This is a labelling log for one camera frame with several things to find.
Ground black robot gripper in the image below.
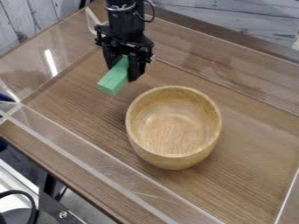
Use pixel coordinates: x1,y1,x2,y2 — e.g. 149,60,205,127
95,25,155,82

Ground green rectangular block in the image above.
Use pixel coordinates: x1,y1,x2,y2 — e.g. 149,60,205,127
98,56,129,95

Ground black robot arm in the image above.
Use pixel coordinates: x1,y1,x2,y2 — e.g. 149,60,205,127
95,0,155,81

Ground brown wooden bowl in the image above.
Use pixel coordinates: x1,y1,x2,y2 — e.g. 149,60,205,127
126,86,223,170

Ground clear acrylic tray walls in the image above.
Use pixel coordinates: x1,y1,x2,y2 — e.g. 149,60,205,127
0,11,299,224

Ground black table leg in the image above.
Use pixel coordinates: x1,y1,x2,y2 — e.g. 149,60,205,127
43,174,56,196

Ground grey metal base plate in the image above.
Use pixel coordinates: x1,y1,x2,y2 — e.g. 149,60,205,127
38,195,87,224

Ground black cable loop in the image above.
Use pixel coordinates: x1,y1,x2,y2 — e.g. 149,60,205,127
0,189,40,224

